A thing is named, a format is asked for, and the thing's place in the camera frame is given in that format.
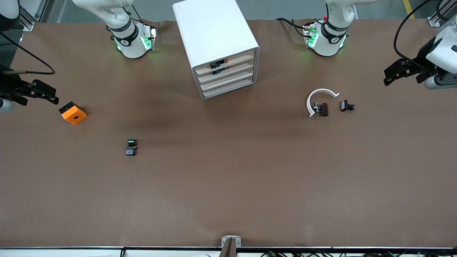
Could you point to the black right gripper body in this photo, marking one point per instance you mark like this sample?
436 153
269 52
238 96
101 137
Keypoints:
8 84

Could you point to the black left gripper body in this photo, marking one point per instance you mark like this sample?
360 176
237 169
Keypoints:
423 57

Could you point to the green push button switch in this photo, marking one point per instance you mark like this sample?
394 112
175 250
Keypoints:
131 151

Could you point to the white cabinet drawer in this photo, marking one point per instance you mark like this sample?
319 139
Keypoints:
232 88
232 72
232 64
232 81

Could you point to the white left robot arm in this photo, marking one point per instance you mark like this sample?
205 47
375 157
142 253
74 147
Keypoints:
328 43

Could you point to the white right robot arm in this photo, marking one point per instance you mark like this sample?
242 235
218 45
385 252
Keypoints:
128 43

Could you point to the white drawer cabinet shell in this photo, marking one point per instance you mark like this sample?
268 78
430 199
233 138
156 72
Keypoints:
214 28

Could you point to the orange box with hole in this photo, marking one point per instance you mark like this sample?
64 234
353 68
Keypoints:
75 116

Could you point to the small black component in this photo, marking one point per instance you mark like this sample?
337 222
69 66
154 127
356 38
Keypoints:
345 105

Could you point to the white curved plastic piece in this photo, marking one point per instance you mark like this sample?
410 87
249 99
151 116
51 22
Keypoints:
323 90

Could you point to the brown block metal component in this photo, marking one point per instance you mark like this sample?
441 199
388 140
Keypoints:
323 109

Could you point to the brown table cover mat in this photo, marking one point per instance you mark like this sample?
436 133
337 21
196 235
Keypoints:
228 178

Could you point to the brown bar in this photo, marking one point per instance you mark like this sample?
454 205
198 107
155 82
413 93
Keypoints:
228 250

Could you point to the aluminium frame profile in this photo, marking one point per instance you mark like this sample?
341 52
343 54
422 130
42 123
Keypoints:
437 18
28 16

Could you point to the blue-black push button switch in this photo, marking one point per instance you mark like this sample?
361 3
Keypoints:
215 65

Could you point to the grey metal bracket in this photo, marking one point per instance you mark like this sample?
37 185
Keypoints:
231 238

